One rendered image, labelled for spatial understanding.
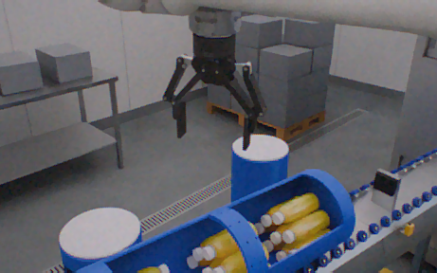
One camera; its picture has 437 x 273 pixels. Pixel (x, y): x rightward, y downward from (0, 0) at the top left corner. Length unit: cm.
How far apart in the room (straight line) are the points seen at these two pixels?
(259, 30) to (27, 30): 220
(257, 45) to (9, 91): 239
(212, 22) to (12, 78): 290
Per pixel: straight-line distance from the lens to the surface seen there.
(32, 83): 356
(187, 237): 139
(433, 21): 55
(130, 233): 154
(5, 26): 423
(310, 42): 456
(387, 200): 194
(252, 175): 202
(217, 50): 71
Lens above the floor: 198
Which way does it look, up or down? 26 degrees down
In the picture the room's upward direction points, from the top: straight up
